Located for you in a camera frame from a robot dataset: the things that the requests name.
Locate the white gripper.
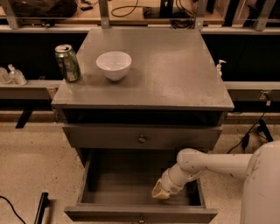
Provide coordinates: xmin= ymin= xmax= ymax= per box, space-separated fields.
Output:
xmin=151 ymin=164 xmax=190 ymax=200

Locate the grey drawer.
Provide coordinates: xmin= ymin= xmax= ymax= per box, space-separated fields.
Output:
xmin=63 ymin=124 xmax=222 ymax=151
xmin=65 ymin=149 xmax=218 ymax=224

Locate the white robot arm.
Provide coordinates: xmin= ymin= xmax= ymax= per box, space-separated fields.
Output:
xmin=151 ymin=141 xmax=280 ymax=224

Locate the grey top drawer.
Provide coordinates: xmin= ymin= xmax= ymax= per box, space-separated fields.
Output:
xmin=63 ymin=124 xmax=222 ymax=151

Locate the grey wooden drawer cabinet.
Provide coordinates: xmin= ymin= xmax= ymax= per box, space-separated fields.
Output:
xmin=51 ymin=27 xmax=235 ymax=165

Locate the black stand foot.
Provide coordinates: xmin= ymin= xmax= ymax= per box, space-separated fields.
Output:
xmin=34 ymin=192 xmax=50 ymax=224

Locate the black table leg right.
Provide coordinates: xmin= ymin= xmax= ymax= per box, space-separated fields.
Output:
xmin=257 ymin=119 xmax=274 ymax=142

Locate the white ceramic bowl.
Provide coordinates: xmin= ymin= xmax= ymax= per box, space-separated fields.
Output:
xmin=96 ymin=52 xmax=132 ymax=81

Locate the white pump bottle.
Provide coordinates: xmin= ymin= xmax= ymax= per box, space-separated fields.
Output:
xmin=216 ymin=59 xmax=227 ymax=77

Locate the green soda can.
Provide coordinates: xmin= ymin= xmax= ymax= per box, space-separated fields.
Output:
xmin=55 ymin=44 xmax=81 ymax=82

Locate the clear bottle on shelf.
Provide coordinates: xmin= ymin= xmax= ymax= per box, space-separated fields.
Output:
xmin=8 ymin=64 xmax=27 ymax=85

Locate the clear container on shelf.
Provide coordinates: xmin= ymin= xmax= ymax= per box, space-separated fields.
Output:
xmin=0 ymin=67 xmax=11 ymax=84

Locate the black bag on bench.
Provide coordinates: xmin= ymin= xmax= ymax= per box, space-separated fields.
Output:
xmin=10 ymin=0 xmax=78 ymax=18

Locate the black floor cable right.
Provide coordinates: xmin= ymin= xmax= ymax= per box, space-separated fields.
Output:
xmin=227 ymin=100 xmax=272 ymax=155

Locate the black floor cable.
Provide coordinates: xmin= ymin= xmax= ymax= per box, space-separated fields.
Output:
xmin=227 ymin=100 xmax=272 ymax=155
xmin=0 ymin=195 xmax=26 ymax=224

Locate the black floor cable left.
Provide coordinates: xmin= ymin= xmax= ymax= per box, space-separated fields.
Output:
xmin=0 ymin=195 xmax=26 ymax=224

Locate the black cable on bench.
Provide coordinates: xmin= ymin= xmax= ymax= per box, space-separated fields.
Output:
xmin=110 ymin=0 xmax=152 ymax=18

